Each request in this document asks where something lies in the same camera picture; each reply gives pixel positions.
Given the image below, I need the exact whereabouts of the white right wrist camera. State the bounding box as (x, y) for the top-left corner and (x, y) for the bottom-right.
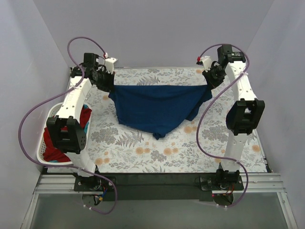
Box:
(196, 56), (212, 72)

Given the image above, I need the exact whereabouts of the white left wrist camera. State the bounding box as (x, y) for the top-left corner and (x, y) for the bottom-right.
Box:
(104, 52), (118, 74)

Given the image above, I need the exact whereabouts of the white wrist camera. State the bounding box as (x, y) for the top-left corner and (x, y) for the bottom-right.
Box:
(196, 56), (212, 72)
(104, 52), (118, 74)

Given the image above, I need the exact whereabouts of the teal t shirt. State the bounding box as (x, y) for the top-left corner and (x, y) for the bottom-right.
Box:
(43, 119), (90, 163)

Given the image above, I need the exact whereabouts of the floral patterned table cloth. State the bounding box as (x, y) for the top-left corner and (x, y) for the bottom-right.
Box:
(86, 68), (267, 173)

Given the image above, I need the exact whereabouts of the white plastic laundry basket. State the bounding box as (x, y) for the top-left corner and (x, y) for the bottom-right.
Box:
(36, 117), (91, 166)

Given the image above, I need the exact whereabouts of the dark blue t shirt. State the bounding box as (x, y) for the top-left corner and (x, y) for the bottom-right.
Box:
(109, 85), (212, 139)

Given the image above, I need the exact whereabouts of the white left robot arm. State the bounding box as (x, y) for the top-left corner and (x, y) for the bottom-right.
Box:
(46, 53), (117, 192)

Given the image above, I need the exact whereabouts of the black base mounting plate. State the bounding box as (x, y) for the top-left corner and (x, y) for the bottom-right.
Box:
(73, 173), (246, 201)

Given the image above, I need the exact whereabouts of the aluminium frame rail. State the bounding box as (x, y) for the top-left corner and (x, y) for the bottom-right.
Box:
(34, 173), (286, 194)

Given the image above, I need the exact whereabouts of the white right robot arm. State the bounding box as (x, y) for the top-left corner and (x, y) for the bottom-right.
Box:
(197, 44), (265, 194)

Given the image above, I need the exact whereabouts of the red t shirt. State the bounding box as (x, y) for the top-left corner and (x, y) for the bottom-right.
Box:
(43, 104), (92, 163)

